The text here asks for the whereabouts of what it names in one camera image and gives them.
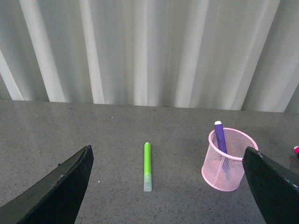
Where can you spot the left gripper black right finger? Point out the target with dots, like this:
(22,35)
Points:
(274,188)

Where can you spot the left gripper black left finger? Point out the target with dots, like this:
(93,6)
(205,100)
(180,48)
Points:
(55,199)

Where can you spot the purple marker pen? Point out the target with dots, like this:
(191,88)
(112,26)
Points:
(218,127)

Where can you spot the pink mesh cup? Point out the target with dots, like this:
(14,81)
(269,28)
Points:
(236,142)

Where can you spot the pink marker pen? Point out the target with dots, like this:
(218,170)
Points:
(296,149)

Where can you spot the green marker pen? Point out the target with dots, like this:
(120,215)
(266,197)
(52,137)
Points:
(147,181)

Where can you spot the white pleated curtain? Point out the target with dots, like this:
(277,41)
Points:
(216,54)

